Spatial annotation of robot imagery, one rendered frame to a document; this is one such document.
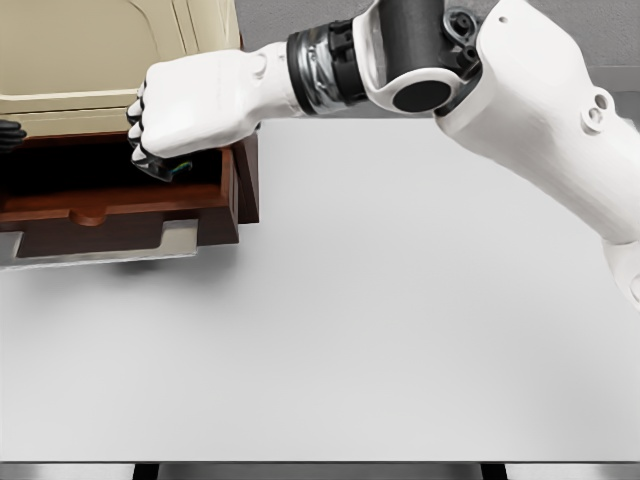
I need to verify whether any beige and brown cabinet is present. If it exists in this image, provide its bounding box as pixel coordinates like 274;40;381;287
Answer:
0;0;262;227

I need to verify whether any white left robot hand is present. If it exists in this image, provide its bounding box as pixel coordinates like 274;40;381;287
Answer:
0;118;28;152

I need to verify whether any dark brown wooden drawer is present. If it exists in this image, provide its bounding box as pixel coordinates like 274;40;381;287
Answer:
0;132;241;274

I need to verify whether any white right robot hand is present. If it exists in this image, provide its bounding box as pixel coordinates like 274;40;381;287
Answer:
124;48;267;183

